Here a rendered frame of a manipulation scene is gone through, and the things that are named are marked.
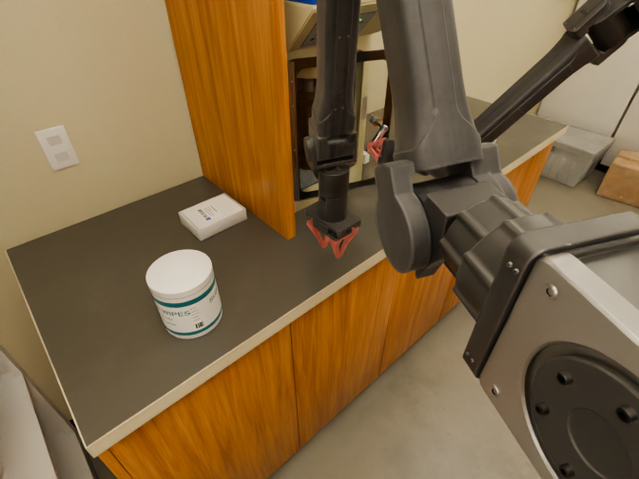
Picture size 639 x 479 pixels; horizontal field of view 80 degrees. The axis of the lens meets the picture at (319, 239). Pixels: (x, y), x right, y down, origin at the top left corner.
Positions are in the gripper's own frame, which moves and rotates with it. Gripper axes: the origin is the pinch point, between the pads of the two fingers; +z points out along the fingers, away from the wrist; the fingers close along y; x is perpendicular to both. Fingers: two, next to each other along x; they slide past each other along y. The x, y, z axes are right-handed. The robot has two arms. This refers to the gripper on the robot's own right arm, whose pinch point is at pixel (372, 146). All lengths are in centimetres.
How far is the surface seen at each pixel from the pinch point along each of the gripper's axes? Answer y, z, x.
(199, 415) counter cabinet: 49, -13, 65
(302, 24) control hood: 31.3, -1.0, -22.6
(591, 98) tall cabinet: -288, 47, -57
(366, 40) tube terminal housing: 1.7, 10.6, -26.7
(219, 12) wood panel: 41, 18, -22
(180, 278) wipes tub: 55, -9, 30
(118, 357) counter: 64, -5, 49
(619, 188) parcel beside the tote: -276, 0, 3
